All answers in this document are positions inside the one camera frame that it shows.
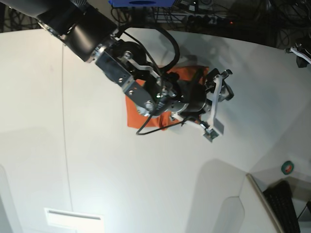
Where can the green tape roll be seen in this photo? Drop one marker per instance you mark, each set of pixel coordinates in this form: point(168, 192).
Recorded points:
point(287, 167)

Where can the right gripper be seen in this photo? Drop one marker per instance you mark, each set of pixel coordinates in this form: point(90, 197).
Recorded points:
point(196, 102)

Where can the black keyboard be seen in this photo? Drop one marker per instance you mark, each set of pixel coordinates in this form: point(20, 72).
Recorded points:
point(279, 198)

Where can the blue box with oval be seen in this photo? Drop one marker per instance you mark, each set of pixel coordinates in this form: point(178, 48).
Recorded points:
point(141, 3)

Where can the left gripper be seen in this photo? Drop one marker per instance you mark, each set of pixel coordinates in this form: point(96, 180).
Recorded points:
point(303, 56)

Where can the orange t-shirt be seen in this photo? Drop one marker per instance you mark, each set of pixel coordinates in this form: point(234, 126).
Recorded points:
point(135, 120)

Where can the white table slot plate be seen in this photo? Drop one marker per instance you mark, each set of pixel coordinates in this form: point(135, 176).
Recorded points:
point(80, 222)

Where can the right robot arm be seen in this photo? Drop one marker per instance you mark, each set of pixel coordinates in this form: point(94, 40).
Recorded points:
point(154, 90)

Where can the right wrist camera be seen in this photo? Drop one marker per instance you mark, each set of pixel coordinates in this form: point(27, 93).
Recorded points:
point(214, 130)

